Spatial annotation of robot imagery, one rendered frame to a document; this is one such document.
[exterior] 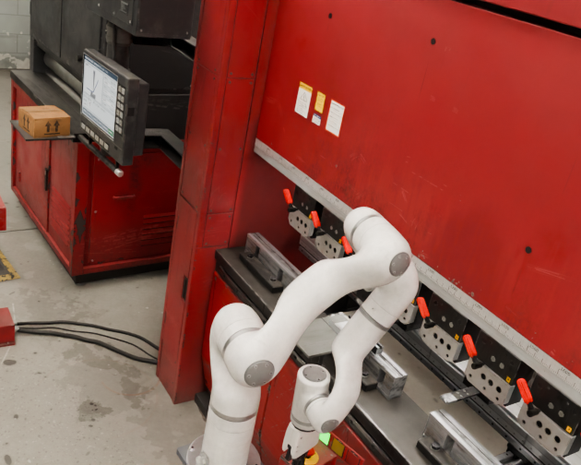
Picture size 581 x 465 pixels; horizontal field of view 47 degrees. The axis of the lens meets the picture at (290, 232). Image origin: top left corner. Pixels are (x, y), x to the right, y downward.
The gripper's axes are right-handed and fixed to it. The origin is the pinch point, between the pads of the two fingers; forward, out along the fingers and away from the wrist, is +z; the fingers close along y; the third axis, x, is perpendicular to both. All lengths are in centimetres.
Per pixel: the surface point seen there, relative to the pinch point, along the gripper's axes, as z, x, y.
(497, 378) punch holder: -26, 28, -45
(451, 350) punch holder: -23, 11, -48
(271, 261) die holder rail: 6, -87, -71
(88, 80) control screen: -50, -175, -37
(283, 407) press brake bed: 43, -46, -46
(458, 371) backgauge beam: 4, 4, -76
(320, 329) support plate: -1, -36, -46
